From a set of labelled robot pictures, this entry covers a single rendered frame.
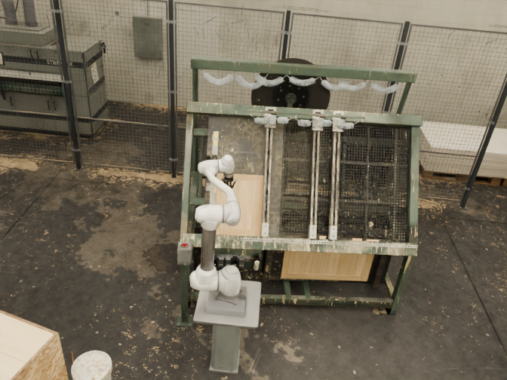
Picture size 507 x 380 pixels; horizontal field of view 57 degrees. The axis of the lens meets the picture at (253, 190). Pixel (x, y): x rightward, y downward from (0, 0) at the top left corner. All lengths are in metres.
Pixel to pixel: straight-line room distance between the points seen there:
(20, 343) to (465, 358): 3.82
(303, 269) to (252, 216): 0.87
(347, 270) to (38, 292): 3.13
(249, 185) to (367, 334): 1.86
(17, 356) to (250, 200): 2.29
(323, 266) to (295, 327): 0.66
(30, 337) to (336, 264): 2.91
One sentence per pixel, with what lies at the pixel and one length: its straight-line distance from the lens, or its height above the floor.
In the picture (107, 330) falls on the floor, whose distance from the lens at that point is 4.74.
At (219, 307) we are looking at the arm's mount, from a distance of 3.73.
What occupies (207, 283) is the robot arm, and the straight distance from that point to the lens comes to 3.63.
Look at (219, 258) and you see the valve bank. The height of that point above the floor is 0.76.
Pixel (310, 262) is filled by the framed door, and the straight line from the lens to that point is 4.76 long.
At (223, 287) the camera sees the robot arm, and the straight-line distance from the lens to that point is 3.67.
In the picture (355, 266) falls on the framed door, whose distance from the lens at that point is 4.89.
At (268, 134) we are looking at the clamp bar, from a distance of 4.34.
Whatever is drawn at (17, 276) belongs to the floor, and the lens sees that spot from 5.51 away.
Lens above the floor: 3.50
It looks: 32 degrees down
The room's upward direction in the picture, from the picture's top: 5 degrees clockwise
